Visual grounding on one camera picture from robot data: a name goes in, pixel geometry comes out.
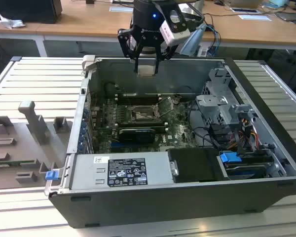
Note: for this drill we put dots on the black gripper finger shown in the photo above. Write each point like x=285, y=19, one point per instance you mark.
x=128, y=45
x=158, y=58

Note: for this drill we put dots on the small CPU plate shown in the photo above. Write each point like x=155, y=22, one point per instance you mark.
x=146, y=70

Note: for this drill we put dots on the black RAM slot bank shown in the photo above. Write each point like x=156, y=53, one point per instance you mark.
x=138, y=98
x=143, y=124

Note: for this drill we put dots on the CPU socket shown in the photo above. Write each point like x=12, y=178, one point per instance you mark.
x=143, y=113

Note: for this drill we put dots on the pale blue teach pendant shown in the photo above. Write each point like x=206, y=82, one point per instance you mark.
x=193, y=40

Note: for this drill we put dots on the grey case corner latch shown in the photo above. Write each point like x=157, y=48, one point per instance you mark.
x=88, y=61

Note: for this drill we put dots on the wooden desk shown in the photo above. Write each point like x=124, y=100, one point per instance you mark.
x=88, y=22

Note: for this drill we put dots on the metal drive cage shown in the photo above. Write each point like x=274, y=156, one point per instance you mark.
x=212, y=106

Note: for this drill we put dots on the green motherboard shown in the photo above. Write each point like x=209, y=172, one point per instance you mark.
x=177, y=130

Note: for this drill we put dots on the black graphics card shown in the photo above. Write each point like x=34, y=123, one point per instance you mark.
x=136, y=135

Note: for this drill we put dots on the white paper sheet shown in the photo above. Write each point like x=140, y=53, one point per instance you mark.
x=254, y=17

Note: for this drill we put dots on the black box on desk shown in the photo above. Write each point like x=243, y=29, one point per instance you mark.
x=24, y=11

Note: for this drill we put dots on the black plastic shroud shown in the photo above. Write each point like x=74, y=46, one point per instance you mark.
x=195, y=164

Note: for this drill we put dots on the crumpled white paper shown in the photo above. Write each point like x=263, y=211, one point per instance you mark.
x=11, y=22

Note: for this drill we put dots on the blue disk carrier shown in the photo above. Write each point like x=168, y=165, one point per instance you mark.
x=230, y=157

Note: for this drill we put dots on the grey power supply unit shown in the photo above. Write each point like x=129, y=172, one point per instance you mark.
x=88, y=172

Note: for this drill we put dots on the grey parts rack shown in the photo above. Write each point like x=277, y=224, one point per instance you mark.
x=27, y=153

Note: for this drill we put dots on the blue case latch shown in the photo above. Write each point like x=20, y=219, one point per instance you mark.
x=51, y=175

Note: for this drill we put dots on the open black PC case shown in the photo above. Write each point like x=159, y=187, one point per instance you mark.
x=162, y=209

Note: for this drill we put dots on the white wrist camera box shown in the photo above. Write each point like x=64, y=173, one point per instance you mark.
x=176, y=29

